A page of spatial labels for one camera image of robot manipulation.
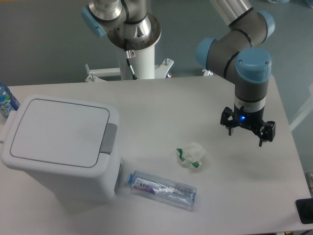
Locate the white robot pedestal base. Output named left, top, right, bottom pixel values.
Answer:
left=84, top=14, right=175, bottom=83

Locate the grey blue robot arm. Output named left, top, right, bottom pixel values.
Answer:
left=81, top=0, right=276, bottom=143

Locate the black device at edge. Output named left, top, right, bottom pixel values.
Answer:
left=295, top=198, right=313, bottom=224

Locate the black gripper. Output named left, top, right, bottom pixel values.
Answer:
left=220, top=106, right=276, bottom=147

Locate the white frame at right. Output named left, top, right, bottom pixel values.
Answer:
left=290, top=84, right=313, bottom=131

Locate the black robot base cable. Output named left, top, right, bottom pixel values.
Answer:
left=123, top=38, right=138, bottom=80

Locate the crumpled white green wrapper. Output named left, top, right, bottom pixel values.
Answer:
left=176, top=142, right=206, bottom=169

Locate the blue drink bottle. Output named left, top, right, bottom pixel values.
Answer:
left=0, top=83, right=20, bottom=118

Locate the white plastic trash can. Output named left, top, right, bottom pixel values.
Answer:
left=0, top=94, right=121, bottom=203

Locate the clear crushed plastic bottle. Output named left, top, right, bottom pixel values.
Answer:
left=126, top=170, right=197, bottom=210

